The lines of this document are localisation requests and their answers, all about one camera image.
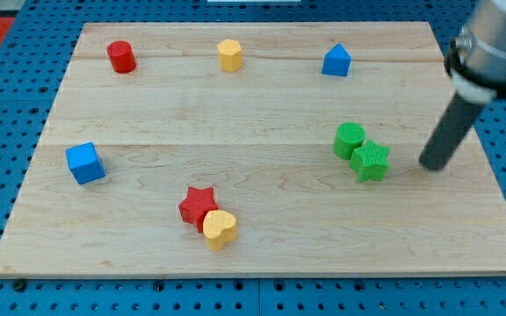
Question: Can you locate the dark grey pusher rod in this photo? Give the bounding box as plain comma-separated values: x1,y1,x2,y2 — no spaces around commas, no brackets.
419,93,484,171

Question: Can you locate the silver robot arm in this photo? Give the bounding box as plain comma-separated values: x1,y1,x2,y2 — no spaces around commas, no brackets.
419,0,506,171

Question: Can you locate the blue triangle block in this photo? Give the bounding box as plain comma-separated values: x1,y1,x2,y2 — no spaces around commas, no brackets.
322,43,351,77

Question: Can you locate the green star block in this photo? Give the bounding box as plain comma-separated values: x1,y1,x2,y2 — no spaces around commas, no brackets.
350,140,390,183

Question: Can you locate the green cylinder block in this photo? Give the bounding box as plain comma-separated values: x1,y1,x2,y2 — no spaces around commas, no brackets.
332,122,365,160

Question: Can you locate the yellow hexagon block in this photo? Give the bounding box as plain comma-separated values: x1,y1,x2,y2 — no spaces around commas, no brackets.
217,39,242,72

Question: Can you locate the yellow heart block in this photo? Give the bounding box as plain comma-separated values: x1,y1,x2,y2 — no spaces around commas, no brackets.
203,210,238,251

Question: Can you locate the red star block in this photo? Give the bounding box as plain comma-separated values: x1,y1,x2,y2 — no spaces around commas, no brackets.
178,186,219,233

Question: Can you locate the wooden board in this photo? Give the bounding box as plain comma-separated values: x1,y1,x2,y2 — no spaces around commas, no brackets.
0,22,506,279

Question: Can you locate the red cylinder block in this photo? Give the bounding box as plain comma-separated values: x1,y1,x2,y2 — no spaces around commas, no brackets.
106,40,136,74

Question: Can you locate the blue cube block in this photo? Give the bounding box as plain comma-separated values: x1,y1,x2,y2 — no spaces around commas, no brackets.
65,142,105,184

